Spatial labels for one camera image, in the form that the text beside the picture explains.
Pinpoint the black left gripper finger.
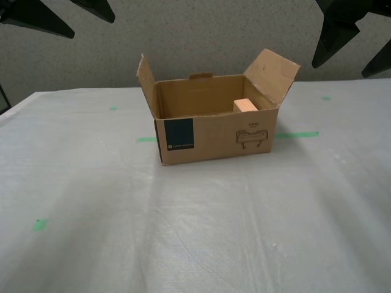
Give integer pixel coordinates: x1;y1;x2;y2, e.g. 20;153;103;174
69;0;116;24
0;0;76;40

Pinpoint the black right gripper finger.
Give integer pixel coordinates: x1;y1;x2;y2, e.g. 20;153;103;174
361;39;391;78
311;0;391;69

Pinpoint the light wooden block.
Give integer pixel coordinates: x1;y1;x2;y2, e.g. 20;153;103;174
233;98;258;114

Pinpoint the cardboard box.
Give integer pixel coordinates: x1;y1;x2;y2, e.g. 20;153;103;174
136;48;302;167

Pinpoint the translucent plastic table cover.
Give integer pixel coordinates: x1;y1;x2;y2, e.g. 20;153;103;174
0;78;391;293

